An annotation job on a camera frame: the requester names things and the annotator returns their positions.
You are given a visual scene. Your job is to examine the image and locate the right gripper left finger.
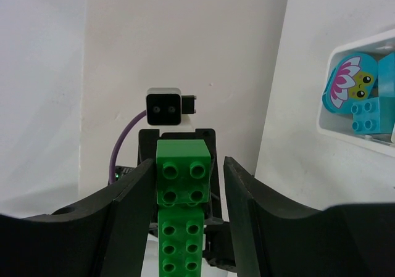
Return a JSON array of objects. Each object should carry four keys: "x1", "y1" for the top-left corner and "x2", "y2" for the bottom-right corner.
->
[{"x1": 1, "y1": 159, "x2": 156, "y2": 276}]

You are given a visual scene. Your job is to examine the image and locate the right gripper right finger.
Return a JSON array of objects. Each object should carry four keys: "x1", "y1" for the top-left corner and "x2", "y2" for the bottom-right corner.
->
[{"x1": 223, "y1": 157, "x2": 394, "y2": 276}]

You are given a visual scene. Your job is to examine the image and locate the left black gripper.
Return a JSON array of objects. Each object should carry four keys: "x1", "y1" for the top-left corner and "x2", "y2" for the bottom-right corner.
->
[{"x1": 138, "y1": 129, "x2": 236, "y2": 271}]

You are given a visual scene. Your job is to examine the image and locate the green lego brick stack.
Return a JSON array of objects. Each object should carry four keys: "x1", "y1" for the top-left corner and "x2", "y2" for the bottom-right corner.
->
[{"x1": 156, "y1": 139, "x2": 211, "y2": 276}]

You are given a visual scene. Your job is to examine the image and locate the white three-compartment tray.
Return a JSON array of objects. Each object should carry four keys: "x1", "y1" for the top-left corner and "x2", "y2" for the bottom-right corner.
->
[{"x1": 317, "y1": 30, "x2": 394, "y2": 156}]

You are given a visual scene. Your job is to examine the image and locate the teal 2x2 lego brick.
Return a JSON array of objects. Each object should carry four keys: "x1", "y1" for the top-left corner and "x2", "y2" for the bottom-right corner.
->
[{"x1": 351, "y1": 96, "x2": 394, "y2": 135}]

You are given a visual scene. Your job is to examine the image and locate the teal frog flower lego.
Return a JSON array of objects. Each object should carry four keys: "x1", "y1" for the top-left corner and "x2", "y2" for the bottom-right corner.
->
[{"x1": 322, "y1": 52, "x2": 378, "y2": 115}]

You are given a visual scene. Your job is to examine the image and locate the teal lego brick stack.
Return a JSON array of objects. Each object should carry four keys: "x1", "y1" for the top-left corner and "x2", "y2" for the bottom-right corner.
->
[{"x1": 378, "y1": 52, "x2": 395, "y2": 97}]

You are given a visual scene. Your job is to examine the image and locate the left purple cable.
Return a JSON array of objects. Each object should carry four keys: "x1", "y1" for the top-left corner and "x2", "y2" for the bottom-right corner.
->
[{"x1": 110, "y1": 109, "x2": 148, "y2": 184}]

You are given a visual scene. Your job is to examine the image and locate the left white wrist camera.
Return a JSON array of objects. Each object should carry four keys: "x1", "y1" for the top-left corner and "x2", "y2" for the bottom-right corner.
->
[{"x1": 146, "y1": 88, "x2": 197, "y2": 133}]

